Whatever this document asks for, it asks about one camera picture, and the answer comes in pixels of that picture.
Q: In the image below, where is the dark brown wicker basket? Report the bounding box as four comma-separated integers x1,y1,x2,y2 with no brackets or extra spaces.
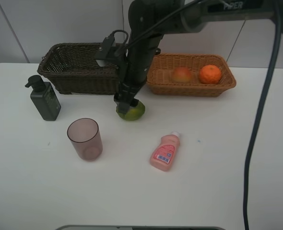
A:
37,43,119,95

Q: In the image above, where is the green lime fruit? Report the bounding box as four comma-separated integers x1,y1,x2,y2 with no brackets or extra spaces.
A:
116,101,145,121

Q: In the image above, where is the dark green pump bottle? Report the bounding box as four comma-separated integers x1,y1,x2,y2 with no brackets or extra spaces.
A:
25,75,61,121

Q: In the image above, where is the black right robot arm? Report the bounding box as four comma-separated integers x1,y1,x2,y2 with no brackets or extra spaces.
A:
114,0,283,114

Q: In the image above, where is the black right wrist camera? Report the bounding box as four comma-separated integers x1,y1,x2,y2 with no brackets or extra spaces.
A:
94,34,127,67

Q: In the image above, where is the translucent pink plastic cup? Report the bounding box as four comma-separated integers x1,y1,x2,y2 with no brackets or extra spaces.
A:
67,118,103,161

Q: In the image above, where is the light brown wicker basket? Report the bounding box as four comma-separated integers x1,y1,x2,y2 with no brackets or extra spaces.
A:
147,53,236,97

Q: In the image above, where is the red yellow peach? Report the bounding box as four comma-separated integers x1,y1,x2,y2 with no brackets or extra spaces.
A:
171,67,193,84

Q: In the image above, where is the pink lotion bottle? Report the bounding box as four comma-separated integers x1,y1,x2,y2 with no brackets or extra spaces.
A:
149,131,180,172

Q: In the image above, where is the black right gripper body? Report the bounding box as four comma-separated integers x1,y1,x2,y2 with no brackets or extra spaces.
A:
114,34,161,103

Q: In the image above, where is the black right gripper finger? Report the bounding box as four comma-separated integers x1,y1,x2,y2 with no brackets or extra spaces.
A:
117,101,130,115
130,98,139,107

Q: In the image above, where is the orange mandarin fruit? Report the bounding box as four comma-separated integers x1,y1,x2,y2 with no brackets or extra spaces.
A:
199,65,222,84

